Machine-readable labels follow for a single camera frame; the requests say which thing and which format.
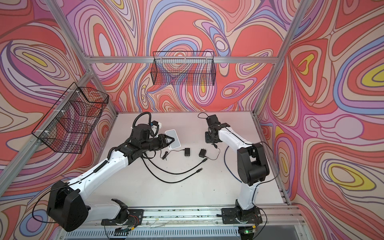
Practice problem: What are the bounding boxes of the black power adapter with cord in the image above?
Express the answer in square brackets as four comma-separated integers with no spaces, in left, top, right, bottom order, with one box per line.
[198,144,221,161]

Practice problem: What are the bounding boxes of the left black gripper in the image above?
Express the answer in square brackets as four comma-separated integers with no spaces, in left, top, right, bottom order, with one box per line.
[139,134,175,153]

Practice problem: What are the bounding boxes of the blue ethernet cable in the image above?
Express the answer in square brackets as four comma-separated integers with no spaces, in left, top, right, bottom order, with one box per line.
[223,145,243,184]

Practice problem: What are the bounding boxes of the black ethernet cable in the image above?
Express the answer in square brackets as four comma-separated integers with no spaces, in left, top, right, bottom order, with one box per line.
[141,152,208,184]

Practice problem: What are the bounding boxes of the black wire basket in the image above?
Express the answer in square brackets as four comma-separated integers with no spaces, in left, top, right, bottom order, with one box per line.
[32,83,109,154]
[151,51,217,86]

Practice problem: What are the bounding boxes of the aluminium frame struts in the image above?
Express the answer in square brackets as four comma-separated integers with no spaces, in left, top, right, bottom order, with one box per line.
[0,0,316,240]

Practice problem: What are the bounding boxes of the white square router box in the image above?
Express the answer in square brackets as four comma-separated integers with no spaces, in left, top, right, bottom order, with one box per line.
[165,129,181,150]

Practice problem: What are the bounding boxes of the left black wire basket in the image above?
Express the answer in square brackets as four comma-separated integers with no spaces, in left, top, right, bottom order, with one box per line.
[32,83,109,154]

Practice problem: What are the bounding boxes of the rear black wire basket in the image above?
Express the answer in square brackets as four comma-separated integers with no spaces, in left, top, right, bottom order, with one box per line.
[151,51,217,86]

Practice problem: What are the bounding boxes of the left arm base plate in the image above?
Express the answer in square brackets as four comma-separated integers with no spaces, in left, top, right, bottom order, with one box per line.
[101,209,144,227]

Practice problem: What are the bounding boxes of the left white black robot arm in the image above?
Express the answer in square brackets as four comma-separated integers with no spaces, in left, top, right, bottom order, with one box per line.
[47,118,175,232]

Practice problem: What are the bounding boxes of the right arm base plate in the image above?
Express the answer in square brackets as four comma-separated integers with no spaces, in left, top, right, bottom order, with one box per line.
[220,207,263,226]

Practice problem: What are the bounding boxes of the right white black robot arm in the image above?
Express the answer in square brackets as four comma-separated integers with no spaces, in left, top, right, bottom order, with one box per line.
[205,115,270,224]

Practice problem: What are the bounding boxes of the aluminium front rail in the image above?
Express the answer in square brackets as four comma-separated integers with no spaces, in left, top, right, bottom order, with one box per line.
[53,205,314,240]

